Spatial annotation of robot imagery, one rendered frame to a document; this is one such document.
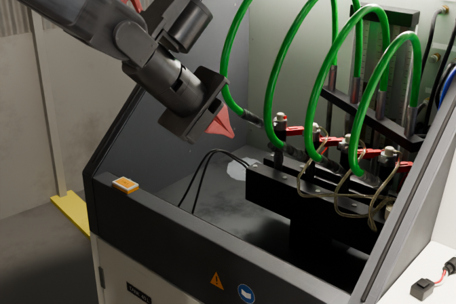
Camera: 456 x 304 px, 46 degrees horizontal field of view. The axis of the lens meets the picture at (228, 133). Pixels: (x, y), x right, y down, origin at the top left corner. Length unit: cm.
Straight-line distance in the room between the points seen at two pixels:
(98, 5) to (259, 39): 90
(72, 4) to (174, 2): 14
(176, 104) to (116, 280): 70
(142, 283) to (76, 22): 76
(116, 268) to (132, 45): 77
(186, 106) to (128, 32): 14
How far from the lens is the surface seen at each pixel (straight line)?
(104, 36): 61
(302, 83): 141
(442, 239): 100
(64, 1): 59
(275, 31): 143
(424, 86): 126
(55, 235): 276
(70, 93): 285
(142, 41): 63
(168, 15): 67
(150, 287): 122
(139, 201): 111
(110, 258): 130
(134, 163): 129
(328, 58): 89
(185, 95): 70
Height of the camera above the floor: 154
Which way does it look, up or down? 25 degrees down
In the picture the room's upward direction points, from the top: straight up
